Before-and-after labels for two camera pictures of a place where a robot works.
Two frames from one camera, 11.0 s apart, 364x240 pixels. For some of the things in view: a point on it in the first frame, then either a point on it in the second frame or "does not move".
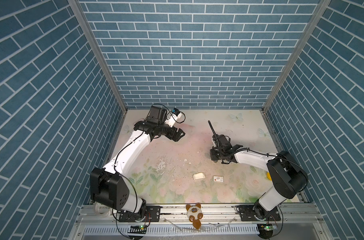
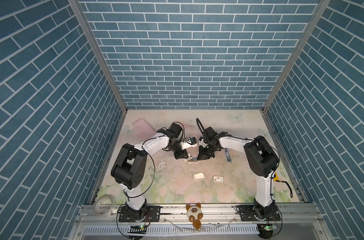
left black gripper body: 164,129 → 176,148
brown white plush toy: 194,213 does not move
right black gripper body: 216,154 → 206,152
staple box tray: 198,175 does not move
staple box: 218,179 does not move
